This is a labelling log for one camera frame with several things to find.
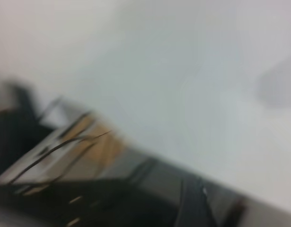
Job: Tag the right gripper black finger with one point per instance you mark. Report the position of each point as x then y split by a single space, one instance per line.
195 212

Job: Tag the black object with hole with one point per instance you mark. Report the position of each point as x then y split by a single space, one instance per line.
8 132

